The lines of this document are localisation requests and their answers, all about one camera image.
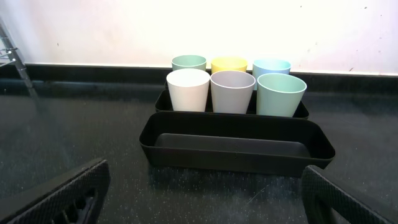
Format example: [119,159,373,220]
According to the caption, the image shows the white cup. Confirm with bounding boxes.
[165,68,211,113]

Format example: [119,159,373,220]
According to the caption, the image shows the light green cup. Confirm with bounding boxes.
[256,73,308,118]

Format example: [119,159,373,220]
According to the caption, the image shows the grey cup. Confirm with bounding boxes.
[210,70,257,114]

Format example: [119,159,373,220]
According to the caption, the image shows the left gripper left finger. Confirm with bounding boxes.
[0,158,111,224]

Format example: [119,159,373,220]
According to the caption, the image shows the black tray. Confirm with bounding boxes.
[139,111,336,178]
[154,88,310,121]

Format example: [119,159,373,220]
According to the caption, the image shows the dark green cup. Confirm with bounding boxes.
[171,55,208,72]

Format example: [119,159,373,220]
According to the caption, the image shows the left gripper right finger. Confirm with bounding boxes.
[300,164,398,224]

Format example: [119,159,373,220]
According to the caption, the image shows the blue cup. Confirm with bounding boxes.
[252,58,292,91]

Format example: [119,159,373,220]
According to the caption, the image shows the yellow cup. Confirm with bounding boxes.
[210,56,249,75]

